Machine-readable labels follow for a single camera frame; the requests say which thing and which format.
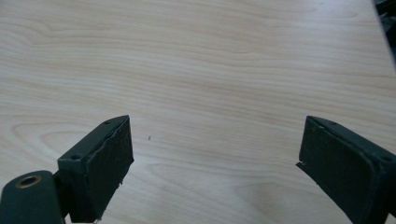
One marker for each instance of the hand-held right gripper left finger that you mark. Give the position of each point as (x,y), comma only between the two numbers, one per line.
(99,168)

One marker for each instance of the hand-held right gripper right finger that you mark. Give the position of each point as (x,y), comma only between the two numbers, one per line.
(345,165)

